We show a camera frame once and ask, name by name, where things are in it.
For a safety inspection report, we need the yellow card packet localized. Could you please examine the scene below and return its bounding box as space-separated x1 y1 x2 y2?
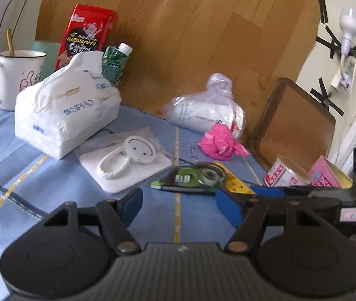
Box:
216 162 256 196

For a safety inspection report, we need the green correction tape dispenser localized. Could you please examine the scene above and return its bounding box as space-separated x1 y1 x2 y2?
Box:
151 162 228 194

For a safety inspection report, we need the smiley hook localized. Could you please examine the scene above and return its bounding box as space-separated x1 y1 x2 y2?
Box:
75 128 172 194

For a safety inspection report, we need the pink fluffy scrunchie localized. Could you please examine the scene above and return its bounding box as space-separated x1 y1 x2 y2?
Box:
198 124 251 161

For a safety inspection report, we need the pink tin box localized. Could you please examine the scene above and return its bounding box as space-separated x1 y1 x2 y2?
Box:
308 156 353 189

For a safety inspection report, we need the clear bag with white roll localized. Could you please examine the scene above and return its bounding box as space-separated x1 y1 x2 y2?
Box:
162 73 245 140

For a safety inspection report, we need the brown woven chair back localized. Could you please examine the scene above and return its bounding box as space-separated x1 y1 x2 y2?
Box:
249 78 336 171

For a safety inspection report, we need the blue checked tablecloth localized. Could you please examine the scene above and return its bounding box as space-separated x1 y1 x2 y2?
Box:
0 77 279 301

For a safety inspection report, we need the white tissue pack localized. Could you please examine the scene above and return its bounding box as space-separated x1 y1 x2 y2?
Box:
15 51 121 160

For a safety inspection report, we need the green drink carton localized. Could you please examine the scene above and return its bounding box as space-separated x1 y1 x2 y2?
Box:
102 43 133 87

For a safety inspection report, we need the mint green cup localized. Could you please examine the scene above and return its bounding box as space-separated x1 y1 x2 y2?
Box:
32 40 60 80

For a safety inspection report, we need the white enamel mug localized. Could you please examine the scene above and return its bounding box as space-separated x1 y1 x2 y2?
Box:
0 50 47 111

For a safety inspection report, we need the wooden floor-pattern board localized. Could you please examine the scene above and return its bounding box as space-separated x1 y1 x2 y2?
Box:
36 0 320 134

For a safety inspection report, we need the red snack box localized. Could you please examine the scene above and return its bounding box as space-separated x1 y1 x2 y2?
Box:
55 4 117 71

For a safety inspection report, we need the white light bulb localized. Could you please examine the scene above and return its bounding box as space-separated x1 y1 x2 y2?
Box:
339 7 356 56

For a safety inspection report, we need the wooden spoon in mug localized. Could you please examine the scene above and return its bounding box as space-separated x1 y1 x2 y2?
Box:
6 29 15 56

